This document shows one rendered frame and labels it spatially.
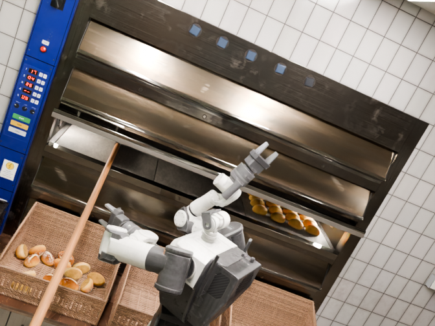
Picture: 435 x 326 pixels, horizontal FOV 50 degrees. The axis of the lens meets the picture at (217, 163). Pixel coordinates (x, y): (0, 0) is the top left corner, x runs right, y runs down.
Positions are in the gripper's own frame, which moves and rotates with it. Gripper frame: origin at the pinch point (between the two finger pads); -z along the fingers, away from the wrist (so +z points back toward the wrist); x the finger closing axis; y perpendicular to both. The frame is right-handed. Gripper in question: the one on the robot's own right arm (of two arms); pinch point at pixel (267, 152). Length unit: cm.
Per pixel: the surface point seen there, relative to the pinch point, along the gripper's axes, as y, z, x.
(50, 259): 47, 127, 4
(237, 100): 54, -4, -9
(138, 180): 59, 66, -6
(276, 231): 25, 31, -77
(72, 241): -12, 74, 44
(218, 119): 54, 10, -10
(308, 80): 45, -38, -24
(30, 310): 13, 133, 14
